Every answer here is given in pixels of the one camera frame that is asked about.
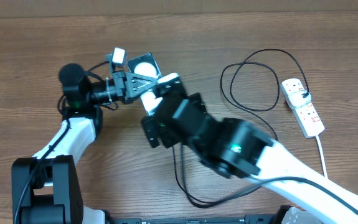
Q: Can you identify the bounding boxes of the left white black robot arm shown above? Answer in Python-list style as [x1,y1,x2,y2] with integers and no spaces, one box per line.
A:
[11,62,161,223]

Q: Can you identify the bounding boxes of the white charger plug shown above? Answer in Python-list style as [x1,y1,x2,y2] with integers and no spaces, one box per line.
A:
[286,90,311,109]

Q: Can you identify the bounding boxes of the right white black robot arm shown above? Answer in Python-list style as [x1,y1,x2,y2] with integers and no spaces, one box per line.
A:
[141,92,358,223]

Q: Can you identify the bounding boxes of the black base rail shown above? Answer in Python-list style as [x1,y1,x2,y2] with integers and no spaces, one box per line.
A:
[107,212,284,224]

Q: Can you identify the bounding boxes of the white power strip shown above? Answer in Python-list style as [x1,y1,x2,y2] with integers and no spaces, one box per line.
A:
[280,78,325,138]

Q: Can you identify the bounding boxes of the black Galaxy phone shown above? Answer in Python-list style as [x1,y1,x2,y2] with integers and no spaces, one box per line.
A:
[127,52,162,116]

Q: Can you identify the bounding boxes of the white power strip cord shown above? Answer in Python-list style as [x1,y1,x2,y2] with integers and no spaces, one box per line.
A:
[314,134,328,179]

